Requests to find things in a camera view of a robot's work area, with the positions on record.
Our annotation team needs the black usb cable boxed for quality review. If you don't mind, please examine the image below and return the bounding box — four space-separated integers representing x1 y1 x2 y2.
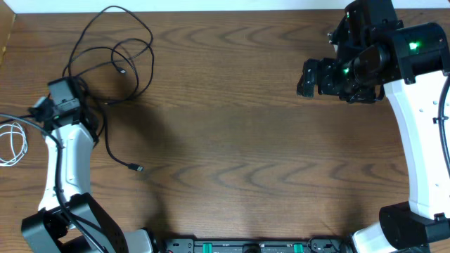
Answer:
79 79 145 173
61 5 155 106

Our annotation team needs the white usb cable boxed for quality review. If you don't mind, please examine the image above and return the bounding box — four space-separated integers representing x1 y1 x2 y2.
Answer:
0 122 29 167

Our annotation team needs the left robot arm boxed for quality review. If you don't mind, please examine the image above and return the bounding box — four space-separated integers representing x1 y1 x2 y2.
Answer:
21 77 153 252

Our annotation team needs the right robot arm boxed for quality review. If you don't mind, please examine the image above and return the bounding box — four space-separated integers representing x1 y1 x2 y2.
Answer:
297 0 449 252

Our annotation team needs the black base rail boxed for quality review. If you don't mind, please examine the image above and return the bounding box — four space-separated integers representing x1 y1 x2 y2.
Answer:
158 237 354 253

